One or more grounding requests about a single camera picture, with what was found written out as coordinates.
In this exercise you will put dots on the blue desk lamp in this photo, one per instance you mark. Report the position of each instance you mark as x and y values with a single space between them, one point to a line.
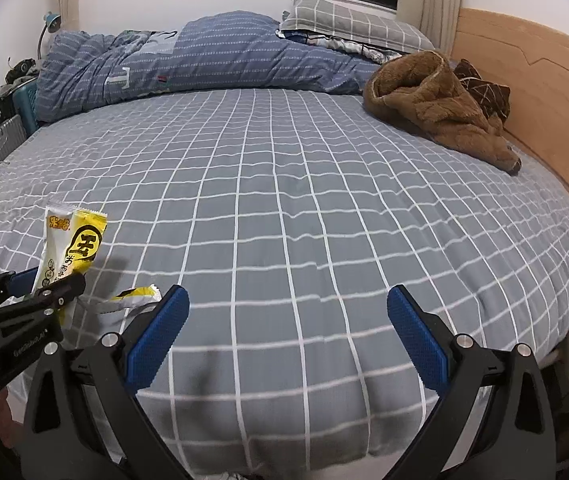
53 21

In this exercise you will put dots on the brown fleece garment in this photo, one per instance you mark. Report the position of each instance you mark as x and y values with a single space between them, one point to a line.
429 105

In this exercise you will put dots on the blue striped duvet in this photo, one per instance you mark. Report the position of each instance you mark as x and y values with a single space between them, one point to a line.
224 55

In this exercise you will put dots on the grey checked pillow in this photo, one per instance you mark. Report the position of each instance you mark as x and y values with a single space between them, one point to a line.
354 20

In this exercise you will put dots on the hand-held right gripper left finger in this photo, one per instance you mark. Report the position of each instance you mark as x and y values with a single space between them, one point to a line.
157 342

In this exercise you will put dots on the dark brown patterned cushion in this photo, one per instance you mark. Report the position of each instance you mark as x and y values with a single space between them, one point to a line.
484 90

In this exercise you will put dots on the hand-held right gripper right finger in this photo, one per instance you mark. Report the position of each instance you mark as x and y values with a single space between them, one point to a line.
417 340

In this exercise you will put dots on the white yellow wrapper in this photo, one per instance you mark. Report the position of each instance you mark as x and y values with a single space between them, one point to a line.
132 299

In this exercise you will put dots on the teal suitcase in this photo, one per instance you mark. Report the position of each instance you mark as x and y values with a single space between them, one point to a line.
27 105

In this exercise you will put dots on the wooden headboard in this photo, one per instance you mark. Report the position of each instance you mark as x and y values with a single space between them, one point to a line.
554 100

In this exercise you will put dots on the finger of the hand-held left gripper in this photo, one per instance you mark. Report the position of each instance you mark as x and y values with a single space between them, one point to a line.
62 290
22 281

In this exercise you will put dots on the yellow snack wrapper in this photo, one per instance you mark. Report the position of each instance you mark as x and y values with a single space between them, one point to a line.
77 245

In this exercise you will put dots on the blue white patterned pillow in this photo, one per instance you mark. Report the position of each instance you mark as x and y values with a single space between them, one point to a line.
354 50

